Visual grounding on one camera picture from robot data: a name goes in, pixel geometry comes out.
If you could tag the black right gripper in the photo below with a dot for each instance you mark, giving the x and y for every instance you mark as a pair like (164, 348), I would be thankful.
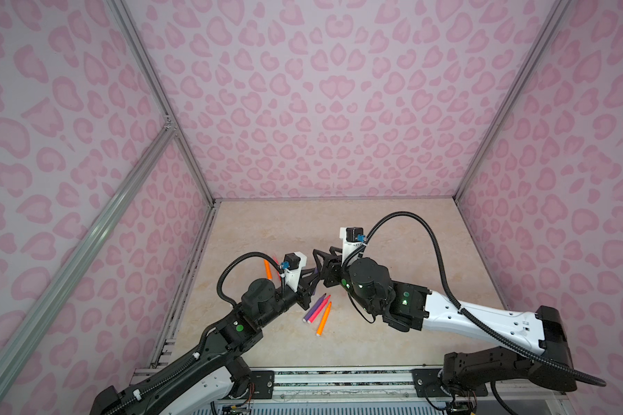
(331, 265)

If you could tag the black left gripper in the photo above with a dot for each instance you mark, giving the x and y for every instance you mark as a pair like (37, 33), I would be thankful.
(305, 292)

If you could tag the purple pen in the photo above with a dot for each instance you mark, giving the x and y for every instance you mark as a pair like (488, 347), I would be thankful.
(314, 308)

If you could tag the orange pen cap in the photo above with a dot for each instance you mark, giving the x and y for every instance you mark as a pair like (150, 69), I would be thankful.
(268, 270)

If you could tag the orange pen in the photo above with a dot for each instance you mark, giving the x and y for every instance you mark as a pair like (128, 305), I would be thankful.
(324, 319)

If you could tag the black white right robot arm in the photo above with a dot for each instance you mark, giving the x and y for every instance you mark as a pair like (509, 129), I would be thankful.
(527, 345)

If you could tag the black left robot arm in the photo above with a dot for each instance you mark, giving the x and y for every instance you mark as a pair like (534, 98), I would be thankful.
(221, 347)

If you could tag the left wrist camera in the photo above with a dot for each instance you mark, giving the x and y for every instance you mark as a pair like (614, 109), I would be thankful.
(292, 267)

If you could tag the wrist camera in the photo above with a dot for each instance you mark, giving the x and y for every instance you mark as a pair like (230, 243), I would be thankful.
(292, 267)
(352, 238)

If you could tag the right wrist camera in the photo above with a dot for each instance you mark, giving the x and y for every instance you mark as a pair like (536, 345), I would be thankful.
(352, 238)

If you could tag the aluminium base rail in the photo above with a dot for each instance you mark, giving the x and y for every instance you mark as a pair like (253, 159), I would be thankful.
(359, 390)

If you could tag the aluminium diagonal wall bar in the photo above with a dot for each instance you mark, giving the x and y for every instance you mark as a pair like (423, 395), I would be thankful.
(28, 335)

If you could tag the aluminium corner post left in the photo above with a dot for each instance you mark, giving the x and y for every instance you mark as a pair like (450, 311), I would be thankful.
(129, 30)

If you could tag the aluminium corner post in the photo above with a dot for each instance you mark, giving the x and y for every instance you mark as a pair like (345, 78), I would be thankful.
(555, 20)
(129, 30)

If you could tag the aluminium corner post right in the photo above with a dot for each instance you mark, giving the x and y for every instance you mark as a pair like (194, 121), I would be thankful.
(555, 20)

